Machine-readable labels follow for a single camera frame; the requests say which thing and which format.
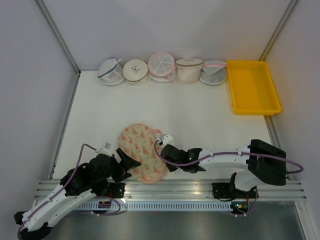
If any aluminium mounting rail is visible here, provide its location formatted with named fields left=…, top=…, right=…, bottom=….
left=34, top=178, right=308, bottom=201

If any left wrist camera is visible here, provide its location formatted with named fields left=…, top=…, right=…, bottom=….
left=95, top=142, right=112, bottom=156

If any purple cable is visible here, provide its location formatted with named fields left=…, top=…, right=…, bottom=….
left=153, top=138, right=304, bottom=176
left=16, top=142, right=106, bottom=240

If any floral mesh laundry bag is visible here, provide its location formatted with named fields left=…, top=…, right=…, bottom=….
left=118, top=123, right=168, bottom=184

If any white bag pink zipper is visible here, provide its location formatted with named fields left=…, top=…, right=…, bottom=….
left=199, top=60, right=227, bottom=86

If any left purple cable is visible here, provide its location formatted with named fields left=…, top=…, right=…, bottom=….
left=16, top=142, right=106, bottom=240

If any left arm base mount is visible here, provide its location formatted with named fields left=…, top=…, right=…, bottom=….
left=96, top=182, right=126, bottom=199

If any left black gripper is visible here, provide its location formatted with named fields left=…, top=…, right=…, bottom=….
left=92, top=148, right=141, bottom=184

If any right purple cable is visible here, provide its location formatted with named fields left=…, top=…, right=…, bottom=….
left=153, top=138, right=304, bottom=176

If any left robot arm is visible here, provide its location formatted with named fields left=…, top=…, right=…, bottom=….
left=14, top=148, right=141, bottom=240

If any white bag blue zipper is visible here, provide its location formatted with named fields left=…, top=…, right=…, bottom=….
left=97, top=57, right=125, bottom=86

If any yellow plastic tray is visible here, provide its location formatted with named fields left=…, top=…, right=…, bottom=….
left=226, top=60, right=282, bottom=116

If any round beige laundry bag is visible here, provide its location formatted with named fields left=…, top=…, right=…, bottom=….
left=122, top=58, right=151, bottom=86

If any white slotted cable duct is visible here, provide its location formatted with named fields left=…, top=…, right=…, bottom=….
left=74, top=199, right=248, bottom=212

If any pink rimmed round laundry bag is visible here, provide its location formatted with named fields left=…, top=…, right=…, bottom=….
left=147, top=52, right=177, bottom=83

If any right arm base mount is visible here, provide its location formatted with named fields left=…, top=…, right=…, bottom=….
left=211, top=182, right=241, bottom=201

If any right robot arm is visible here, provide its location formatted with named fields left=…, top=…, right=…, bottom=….
left=160, top=139, right=287, bottom=198

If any cylindrical beige laundry bag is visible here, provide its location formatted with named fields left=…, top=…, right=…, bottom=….
left=175, top=57, right=204, bottom=85

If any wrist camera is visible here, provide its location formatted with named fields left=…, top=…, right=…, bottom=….
left=156, top=134, right=175, bottom=146
left=95, top=142, right=112, bottom=156

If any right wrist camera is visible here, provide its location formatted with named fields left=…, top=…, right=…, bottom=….
left=156, top=134, right=175, bottom=146

